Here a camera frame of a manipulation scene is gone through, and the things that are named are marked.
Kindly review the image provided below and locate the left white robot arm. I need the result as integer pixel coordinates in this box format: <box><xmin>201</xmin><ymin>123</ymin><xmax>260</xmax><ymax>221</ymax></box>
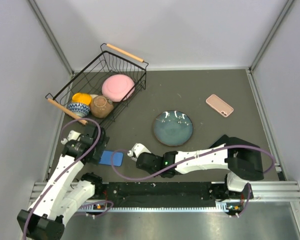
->
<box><xmin>17</xmin><ymin>124</ymin><xmax>109</xmax><ymax>240</ymax></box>

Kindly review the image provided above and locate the pink phone case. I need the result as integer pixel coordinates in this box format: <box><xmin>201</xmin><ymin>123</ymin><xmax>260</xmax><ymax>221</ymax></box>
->
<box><xmin>205</xmin><ymin>94</ymin><xmax>234</xmax><ymax>118</ymax></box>

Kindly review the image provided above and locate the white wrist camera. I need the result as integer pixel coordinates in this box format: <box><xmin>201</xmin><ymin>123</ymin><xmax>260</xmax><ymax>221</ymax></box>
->
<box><xmin>127</xmin><ymin>143</ymin><xmax>151</xmax><ymax>162</ymax></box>
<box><xmin>60</xmin><ymin>130</ymin><xmax>82</xmax><ymax>145</ymax></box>

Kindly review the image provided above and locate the blue patterned bowl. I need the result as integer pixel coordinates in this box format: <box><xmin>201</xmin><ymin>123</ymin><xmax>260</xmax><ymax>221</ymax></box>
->
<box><xmin>67</xmin><ymin>102</ymin><xmax>90</xmax><ymax>118</ymax></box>

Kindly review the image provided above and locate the yellow bowl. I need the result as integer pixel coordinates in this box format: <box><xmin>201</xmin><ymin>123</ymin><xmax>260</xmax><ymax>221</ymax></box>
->
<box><xmin>71</xmin><ymin>92</ymin><xmax>93</xmax><ymax>105</ymax></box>

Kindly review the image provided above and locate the black phone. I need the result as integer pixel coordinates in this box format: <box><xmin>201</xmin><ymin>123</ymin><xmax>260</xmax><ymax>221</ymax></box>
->
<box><xmin>209</xmin><ymin>134</ymin><xmax>229</xmax><ymax>149</ymax></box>

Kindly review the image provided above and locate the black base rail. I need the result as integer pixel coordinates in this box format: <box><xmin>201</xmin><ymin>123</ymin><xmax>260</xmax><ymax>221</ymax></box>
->
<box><xmin>101</xmin><ymin>182</ymin><xmax>229</xmax><ymax>208</ymax></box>

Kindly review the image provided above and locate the blue ceramic plate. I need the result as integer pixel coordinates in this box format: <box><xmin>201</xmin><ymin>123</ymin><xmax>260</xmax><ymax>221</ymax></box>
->
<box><xmin>153</xmin><ymin>110</ymin><xmax>194</xmax><ymax>147</ymax></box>

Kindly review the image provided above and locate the pink plate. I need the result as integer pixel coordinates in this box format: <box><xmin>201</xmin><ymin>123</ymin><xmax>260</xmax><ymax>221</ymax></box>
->
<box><xmin>101</xmin><ymin>74</ymin><xmax>135</xmax><ymax>103</ymax></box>

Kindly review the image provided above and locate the blue phone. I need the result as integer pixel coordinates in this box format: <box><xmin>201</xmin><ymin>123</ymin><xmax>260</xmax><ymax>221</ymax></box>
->
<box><xmin>99</xmin><ymin>150</ymin><xmax>124</xmax><ymax>167</ymax></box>

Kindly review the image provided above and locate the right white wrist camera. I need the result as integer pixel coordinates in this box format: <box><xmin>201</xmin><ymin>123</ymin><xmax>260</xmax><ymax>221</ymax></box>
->
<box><xmin>127</xmin><ymin>143</ymin><xmax>151</xmax><ymax>162</ymax></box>

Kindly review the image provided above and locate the black wire basket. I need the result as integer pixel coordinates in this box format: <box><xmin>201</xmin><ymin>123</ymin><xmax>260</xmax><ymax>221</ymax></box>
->
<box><xmin>45</xmin><ymin>43</ymin><xmax>149</xmax><ymax>129</ymax></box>

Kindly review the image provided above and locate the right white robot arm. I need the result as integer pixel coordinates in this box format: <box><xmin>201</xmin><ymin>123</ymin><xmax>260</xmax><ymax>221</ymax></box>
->
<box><xmin>127</xmin><ymin>135</ymin><xmax>264</xmax><ymax>198</ymax></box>

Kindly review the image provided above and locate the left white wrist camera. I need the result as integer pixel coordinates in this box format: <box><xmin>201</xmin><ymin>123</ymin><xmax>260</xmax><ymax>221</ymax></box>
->
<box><xmin>60</xmin><ymin>130</ymin><xmax>82</xmax><ymax>145</ymax></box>

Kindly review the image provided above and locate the brown ceramic bowl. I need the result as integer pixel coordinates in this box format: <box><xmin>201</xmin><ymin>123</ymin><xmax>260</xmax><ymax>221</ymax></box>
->
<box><xmin>90</xmin><ymin>95</ymin><xmax>114</xmax><ymax>119</ymax></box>

